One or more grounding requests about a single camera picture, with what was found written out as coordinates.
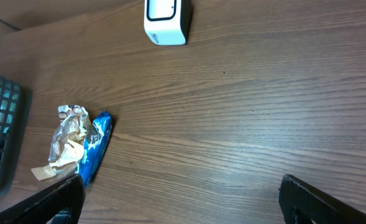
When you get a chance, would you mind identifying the white barcode scanner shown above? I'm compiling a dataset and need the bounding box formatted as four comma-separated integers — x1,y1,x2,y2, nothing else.
144,0,193,46

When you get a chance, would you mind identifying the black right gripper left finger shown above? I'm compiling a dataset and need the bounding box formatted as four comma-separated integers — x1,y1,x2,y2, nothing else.
0,174,86,224

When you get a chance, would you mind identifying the brown white pastry wrapper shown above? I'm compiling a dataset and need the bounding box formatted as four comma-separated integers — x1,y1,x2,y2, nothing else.
31,105,91,181

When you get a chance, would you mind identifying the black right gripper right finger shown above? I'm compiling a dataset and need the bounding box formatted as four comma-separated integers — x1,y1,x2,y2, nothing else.
278,174,366,224

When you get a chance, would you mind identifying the blue Oreo cookie pack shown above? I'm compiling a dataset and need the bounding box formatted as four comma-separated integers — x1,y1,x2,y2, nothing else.
75,111,112,187

